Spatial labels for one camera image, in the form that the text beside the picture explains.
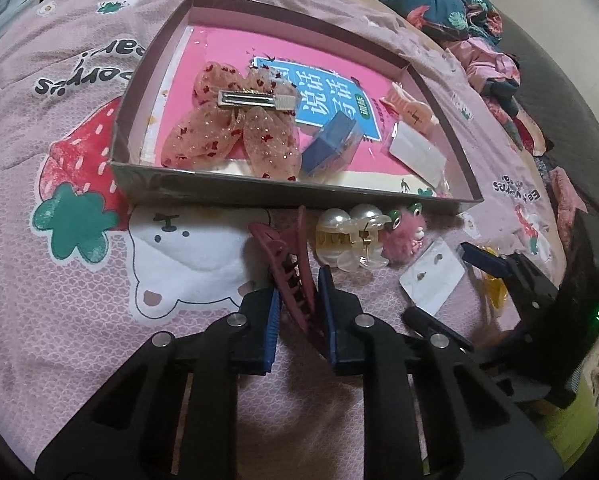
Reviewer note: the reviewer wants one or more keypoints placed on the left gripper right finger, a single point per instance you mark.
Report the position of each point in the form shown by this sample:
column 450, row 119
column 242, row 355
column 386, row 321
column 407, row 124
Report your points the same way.
column 429, row 411

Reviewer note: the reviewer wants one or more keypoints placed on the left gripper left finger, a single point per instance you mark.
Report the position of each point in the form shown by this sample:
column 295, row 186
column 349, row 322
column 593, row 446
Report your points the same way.
column 170, row 411

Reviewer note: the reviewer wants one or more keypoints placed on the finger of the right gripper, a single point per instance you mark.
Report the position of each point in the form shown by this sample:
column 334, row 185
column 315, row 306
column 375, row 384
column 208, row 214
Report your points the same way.
column 524, row 281
column 426, row 325

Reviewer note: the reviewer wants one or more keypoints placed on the white earring card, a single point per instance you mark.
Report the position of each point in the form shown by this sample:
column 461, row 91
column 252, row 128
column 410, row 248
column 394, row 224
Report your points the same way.
column 432, row 277

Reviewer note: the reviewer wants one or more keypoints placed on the yellow clips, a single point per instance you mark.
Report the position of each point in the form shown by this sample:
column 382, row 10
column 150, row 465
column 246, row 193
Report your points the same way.
column 495, row 291

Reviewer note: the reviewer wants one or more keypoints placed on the pink fluffy frog keychain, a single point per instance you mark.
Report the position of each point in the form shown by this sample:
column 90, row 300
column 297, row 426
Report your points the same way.
column 404, row 235

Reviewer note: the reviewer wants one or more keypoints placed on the pearl claw clip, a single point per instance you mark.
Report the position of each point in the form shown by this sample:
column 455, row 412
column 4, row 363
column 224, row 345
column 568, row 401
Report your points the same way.
column 348, row 240

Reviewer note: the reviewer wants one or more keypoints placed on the maroon hair clip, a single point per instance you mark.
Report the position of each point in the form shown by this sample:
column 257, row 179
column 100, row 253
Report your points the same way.
column 287, row 255

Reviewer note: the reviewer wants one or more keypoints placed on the clear bagged earring card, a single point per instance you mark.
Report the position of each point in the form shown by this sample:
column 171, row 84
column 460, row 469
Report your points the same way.
column 420, row 155

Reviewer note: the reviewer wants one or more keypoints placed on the beige claw clip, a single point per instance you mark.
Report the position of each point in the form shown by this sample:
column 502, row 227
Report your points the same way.
column 413, row 112

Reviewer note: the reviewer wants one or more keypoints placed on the pink mesh bow clip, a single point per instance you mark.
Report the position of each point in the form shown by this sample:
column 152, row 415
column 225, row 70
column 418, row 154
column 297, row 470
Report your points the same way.
column 256, row 110

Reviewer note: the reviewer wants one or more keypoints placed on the green sleeve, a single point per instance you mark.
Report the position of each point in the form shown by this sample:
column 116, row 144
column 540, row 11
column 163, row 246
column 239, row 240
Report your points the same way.
column 569, row 430

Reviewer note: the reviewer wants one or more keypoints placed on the pink fuzzy cloth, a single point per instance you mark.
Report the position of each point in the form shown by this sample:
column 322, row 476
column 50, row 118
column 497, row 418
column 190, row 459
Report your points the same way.
column 568, row 203

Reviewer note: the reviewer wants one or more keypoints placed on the pink printed quilt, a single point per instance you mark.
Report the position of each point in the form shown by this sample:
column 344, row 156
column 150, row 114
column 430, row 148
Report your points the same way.
column 66, row 281

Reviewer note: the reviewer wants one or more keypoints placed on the dark grey headboard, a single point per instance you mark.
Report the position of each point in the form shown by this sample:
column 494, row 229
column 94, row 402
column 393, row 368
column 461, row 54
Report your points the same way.
column 563, row 115

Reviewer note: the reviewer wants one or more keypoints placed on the pink book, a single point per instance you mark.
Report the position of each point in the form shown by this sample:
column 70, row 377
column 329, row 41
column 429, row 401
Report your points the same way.
column 327, row 84

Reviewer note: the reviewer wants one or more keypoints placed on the pink pajama garment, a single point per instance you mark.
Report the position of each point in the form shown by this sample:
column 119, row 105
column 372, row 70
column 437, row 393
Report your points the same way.
column 489, row 71

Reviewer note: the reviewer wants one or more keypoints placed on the dark cardboard box tray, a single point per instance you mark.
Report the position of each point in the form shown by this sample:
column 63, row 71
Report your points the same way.
column 144, row 184

